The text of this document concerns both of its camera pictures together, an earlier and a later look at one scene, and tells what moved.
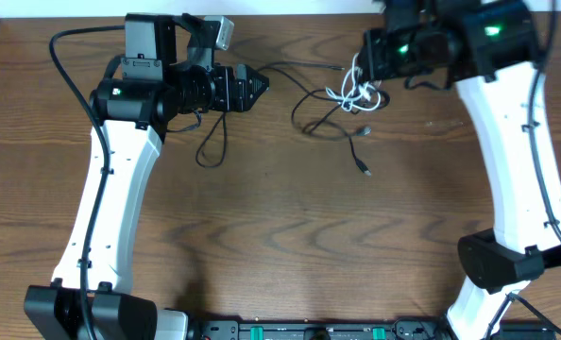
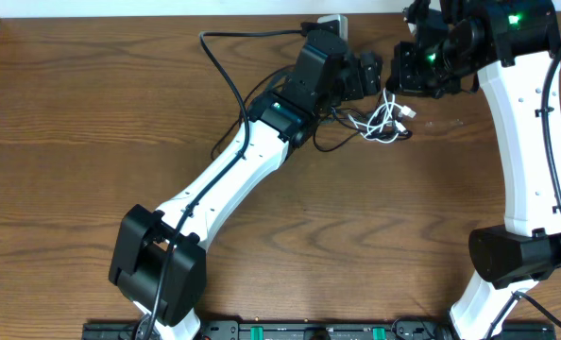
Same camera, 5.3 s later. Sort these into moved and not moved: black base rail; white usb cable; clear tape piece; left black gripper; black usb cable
Moved: white usb cable; black usb cable; left black gripper
Not moved: clear tape piece; black base rail
